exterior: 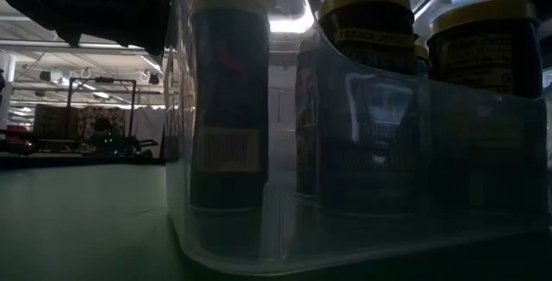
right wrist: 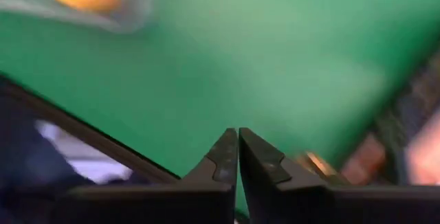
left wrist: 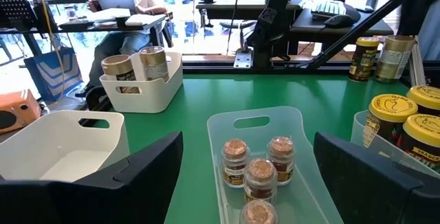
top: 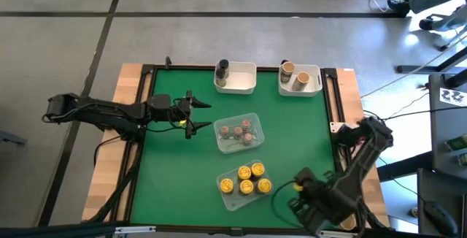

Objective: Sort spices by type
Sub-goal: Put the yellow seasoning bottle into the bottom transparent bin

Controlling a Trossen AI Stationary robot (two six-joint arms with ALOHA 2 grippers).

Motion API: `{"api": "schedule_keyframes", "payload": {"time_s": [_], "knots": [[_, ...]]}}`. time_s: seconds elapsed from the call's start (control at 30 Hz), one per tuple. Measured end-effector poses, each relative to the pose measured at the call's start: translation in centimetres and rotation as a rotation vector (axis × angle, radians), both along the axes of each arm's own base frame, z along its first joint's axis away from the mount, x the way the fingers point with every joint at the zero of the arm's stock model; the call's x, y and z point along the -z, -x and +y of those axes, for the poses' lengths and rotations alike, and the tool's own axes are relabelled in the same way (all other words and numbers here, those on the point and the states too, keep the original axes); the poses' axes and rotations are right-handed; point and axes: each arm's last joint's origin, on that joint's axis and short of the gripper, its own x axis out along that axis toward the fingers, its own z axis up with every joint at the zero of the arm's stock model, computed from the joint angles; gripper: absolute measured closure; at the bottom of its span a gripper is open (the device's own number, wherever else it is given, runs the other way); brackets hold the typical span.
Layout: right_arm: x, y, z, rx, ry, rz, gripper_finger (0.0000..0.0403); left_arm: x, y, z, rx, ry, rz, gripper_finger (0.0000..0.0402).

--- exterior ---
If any black table frame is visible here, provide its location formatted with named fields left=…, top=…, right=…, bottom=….
left=0, top=153, right=167, bottom=171

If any yellow-lid dark spice jar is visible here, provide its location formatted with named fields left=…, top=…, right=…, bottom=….
left=426, top=0, right=544, bottom=217
left=189, top=0, right=272, bottom=256
left=317, top=0, right=418, bottom=217

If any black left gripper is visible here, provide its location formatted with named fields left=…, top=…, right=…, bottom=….
left=0, top=0, right=173, bottom=56

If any computer tower with green lights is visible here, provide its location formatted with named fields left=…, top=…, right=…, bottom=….
left=97, top=129, right=124, bottom=153

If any clear plastic bin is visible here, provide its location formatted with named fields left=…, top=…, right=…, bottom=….
left=165, top=0, right=552, bottom=277

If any green table mat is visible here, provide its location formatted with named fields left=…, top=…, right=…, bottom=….
left=0, top=162, right=552, bottom=281

